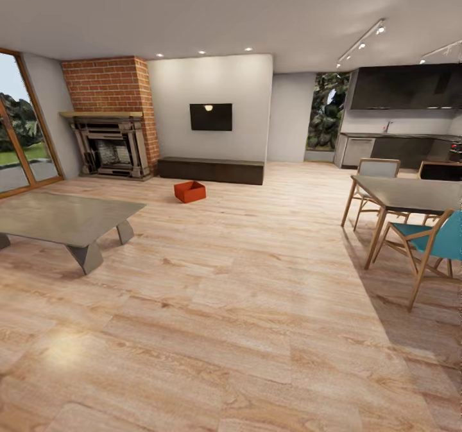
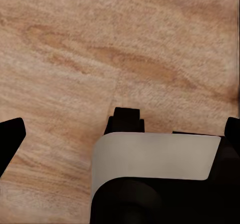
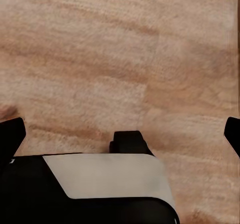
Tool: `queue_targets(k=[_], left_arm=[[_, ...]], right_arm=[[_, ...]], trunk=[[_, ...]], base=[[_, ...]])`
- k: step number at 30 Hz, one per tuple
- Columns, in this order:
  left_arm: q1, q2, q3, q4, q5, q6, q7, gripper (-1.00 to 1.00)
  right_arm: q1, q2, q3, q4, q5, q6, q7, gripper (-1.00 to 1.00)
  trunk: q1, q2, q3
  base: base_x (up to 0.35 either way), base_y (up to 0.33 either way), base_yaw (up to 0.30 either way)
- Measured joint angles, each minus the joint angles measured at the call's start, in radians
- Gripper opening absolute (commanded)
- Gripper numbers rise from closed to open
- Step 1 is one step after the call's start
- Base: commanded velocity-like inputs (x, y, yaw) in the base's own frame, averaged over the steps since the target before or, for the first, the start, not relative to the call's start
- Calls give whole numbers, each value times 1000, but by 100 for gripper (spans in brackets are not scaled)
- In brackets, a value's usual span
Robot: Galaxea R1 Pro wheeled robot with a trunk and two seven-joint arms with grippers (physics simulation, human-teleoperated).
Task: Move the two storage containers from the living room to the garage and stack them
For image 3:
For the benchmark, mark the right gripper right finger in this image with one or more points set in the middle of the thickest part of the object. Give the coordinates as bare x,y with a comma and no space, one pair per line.
232,133

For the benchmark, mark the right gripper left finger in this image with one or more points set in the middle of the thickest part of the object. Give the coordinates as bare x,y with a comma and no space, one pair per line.
12,134

